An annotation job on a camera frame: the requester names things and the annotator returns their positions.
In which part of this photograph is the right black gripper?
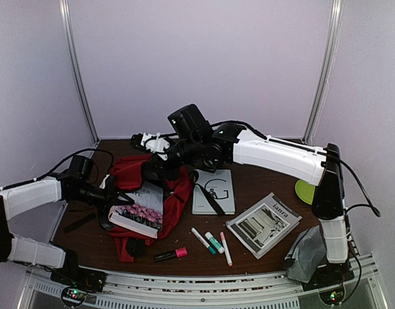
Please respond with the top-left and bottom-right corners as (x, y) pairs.
(143, 135), (203, 181)

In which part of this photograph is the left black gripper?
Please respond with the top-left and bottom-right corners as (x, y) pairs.
(71, 180), (133, 216)

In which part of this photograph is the red backpack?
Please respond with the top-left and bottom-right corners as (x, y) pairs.
(95, 154), (192, 263)

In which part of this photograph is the Designer Fate flower book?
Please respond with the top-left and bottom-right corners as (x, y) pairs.
(108, 182), (163, 238)

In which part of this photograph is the grey ianra magazine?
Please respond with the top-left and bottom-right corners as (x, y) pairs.
(226, 192), (302, 259)

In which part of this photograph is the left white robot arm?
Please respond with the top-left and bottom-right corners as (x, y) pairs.
(0, 150), (134, 286)

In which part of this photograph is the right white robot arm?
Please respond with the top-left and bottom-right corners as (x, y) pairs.
(140, 104), (350, 285)

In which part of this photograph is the white Great Gatsby book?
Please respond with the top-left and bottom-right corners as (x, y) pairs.
(192, 169), (235, 215)

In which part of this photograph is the pink black highlighter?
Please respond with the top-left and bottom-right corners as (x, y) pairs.
(154, 247), (188, 263)

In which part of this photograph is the white green glue stick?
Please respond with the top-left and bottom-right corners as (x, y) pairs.
(205, 232), (225, 254)

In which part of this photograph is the teal white marker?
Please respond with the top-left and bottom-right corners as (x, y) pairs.
(191, 227), (216, 255)

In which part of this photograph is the pink white marker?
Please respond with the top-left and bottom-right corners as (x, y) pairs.
(219, 232), (233, 267)

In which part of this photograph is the green plate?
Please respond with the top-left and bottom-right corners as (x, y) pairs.
(295, 180), (316, 205)

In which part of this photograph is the grey pencil pouch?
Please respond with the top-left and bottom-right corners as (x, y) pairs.
(284, 225), (326, 283)

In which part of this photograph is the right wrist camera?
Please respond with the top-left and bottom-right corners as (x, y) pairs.
(130, 133), (170, 155)

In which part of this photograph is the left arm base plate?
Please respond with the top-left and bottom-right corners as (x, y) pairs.
(50, 267), (107, 293)

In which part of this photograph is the left aluminium corner post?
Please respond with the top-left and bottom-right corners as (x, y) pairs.
(59, 0), (100, 143)

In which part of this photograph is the aluminium corner post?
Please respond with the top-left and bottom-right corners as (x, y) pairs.
(59, 0), (100, 143)
(302, 0), (344, 145)

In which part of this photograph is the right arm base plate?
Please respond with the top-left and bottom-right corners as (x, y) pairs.
(302, 263), (354, 291)

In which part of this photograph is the aluminium front rail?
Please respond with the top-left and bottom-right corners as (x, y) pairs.
(23, 254), (378, 309)

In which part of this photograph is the right aluminium corner post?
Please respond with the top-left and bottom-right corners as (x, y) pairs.
(302, 0), (344, 145)

